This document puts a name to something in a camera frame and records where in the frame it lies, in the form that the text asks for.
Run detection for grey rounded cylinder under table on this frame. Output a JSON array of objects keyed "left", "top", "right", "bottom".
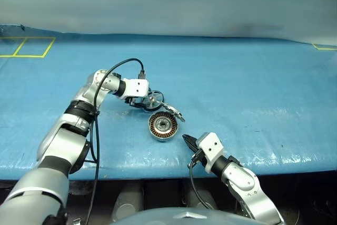
[
  {"left": 113, "top": 185, "right": 144, "bottom": 223},
  {"left": 185, "top": 185, "right": 218, "bottom": 210}
]

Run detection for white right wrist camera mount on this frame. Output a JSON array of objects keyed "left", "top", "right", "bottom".
[{"left": 196, "top": 132, "right": 226, "bottom": 174}]

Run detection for grey robot torso with emblem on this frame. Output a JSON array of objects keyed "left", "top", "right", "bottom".
[{"left": 110, "top": 207, "right": 237, "bottom": 225}]

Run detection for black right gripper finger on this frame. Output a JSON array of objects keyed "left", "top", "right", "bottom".
[
  {"left": 184, "top": 134, "right": 198, "bottom": 146},
  {"left": 182, "top": 135, "right": 197, "bottom": 153}
]

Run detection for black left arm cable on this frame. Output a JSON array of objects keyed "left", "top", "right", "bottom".
[{"left": 83, "top": 58, "right": 147, "bottom": 225}]

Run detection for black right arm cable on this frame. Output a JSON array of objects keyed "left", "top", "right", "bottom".
[{"left": 187, "top": 153, "right": 215, "bottom": 210}]

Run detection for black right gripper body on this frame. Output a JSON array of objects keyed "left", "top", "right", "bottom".
[{"left": 192, "top": 147, "right": 207, "bottom": 167}]

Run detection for silver motor stator copper windings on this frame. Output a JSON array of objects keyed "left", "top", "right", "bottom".
[{"left": 147, "top": 112, "right": 180, "bottom": 143}]

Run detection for blue plastic table cover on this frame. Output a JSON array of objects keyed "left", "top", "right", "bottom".
[{"left": 0, "top": 24, "right": 337, "bottom": 181}]

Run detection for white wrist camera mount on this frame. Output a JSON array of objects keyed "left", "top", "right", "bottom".
[
  {"left": 121, "top": 77, "right": 150, "bottom": 101},
  {"left": 196, "top": 132, "right": 226, "bottom": 174}
]

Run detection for silver spoked rotor cap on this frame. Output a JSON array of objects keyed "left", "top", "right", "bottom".
[{"left": 142, "top": 90, "right": 164, "bottom": 113}]

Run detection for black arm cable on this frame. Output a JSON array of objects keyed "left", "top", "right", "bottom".
[
  {"left": 187, "top": 153, "right": 215, "bottom": 210},
  {"left": 83, "top": 58, "right": 147, "bottom": 225}
]

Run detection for small silver finned part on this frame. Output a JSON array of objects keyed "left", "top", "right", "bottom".
[{"left": 160, "top": 102, "right": 186, "bottom": 123}]

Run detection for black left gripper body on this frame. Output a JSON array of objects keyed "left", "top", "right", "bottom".
[{"left": 125, "top": 96, "right": 145, "bottom": 109}]

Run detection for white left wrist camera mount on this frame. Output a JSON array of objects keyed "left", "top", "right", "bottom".
[{"left": 121, "top": 77, "right": 150, "bottom": 101}]

